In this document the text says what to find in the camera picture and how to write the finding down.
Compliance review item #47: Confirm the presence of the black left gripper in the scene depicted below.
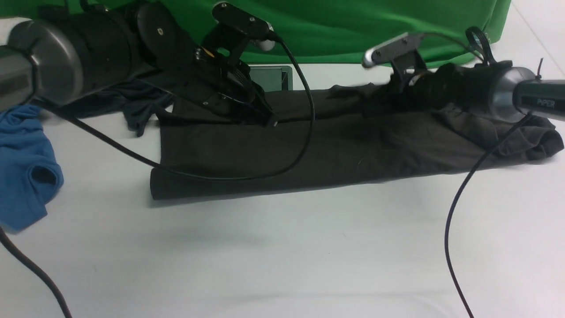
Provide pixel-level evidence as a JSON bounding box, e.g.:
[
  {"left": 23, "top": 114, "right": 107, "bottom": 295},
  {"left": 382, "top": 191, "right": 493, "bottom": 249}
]
[{"left": 146, "top": 44, "right": 278, "bottom": 128}]

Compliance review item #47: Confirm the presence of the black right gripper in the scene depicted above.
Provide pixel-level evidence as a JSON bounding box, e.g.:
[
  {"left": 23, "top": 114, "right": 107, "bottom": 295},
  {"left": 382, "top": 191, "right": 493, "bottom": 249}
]
[{"left": 362, "top": 73, "right": 442, "bottom": 117}]

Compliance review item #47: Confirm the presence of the gray long-sleeved shirt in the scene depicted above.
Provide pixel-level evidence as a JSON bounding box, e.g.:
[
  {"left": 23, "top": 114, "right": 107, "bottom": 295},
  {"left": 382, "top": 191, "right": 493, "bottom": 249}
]
[{"left": 149, "top": 82, "right": 565, "bottom": 201}]

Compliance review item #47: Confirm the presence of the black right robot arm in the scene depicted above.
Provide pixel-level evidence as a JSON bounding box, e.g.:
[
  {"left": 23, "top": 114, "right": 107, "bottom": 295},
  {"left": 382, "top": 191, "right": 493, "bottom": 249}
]
[{"left": 362, "top": 61, "right": 565, "bottom": 123}]

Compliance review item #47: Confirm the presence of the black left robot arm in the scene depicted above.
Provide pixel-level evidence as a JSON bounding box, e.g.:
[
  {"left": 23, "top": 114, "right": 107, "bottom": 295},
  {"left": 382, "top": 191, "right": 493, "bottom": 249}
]
[{"left": 0, "top": 0, "right": 277, "bottom": 127}]

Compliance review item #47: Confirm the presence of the dark teal crumpled shirt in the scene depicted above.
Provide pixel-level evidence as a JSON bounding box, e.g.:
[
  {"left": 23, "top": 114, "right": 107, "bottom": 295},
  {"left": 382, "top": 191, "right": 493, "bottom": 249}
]
[{"left": 60, "top": 79, "right": 174, "bottom": 137}]

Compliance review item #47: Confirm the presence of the blue crumpled shirt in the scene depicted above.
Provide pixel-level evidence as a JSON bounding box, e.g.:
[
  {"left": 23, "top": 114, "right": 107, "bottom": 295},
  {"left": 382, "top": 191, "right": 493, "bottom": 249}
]
[{"left": 0, "top": 105, "right": 64, "bottom": 233}]

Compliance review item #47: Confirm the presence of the green backdrop cloth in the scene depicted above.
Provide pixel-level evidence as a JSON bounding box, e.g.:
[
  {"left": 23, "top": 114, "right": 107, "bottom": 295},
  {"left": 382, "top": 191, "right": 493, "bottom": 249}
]
[{"left": 0, "top": 0, "right": 511, "bottom": 66}]

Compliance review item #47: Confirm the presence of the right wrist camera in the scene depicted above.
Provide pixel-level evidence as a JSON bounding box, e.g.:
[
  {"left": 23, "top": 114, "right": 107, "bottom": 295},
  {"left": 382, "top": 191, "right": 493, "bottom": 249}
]
[{"left": 361, "top": 32, "right": 428, "bottom": 89}]

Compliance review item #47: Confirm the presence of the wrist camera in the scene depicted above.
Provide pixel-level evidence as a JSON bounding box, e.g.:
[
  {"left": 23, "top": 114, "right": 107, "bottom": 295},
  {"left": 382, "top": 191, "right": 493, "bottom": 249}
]
[
  {"left": 361, "top": 32, "right": 428, "bottom": 89},
  {"left": 200, "top": 1, "right": 276, "bottom": 66}
]

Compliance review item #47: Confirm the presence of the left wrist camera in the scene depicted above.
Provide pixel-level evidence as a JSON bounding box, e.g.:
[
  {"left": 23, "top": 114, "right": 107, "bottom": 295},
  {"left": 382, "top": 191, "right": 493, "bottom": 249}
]
[{"left": 200, "top": 1, "right": 276, "bottom": 66}]

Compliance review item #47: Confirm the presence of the black right camera cable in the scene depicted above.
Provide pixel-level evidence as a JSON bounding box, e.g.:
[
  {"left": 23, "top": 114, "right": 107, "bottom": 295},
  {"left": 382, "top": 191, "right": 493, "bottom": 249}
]
[{"left": 419, "top": 26, "right": 537, "bottom": 318}]

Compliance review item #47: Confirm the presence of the black camera cable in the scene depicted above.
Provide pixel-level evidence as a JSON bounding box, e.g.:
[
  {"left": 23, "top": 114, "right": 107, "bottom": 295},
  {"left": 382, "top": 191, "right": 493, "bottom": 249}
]
[
  {"left": 0, "top": 33, "right": 316, "bottom": 318},
  {"left": 419, "top": 26, "right": 537, "bottom": 318}
]

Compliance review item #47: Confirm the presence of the black left camera cable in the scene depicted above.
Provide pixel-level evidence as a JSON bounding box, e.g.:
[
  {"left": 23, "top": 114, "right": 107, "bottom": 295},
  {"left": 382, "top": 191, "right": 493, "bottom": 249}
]
[{"left": 0, "top": 33, "right": 316, "bottom": 318}]

